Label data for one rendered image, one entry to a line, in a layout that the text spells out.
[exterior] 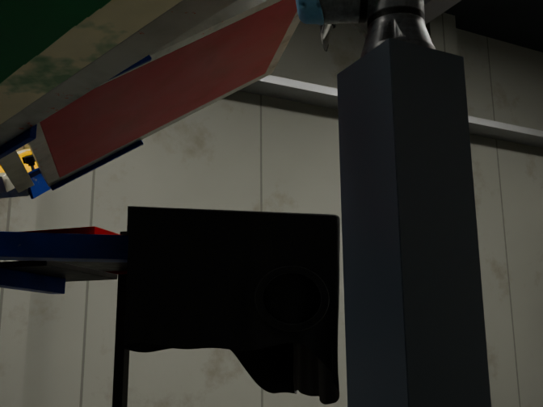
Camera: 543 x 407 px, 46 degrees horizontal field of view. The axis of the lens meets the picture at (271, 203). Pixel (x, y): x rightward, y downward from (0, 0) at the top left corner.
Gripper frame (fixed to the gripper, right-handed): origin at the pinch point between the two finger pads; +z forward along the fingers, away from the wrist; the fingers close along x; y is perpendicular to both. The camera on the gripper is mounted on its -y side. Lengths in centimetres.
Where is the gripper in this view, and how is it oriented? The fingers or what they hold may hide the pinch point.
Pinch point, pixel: (349, 48)
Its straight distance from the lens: 192.1
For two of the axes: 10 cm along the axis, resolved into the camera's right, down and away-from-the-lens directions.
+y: 2.2, -2.2, -9.5
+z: 2.9, 9.4, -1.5
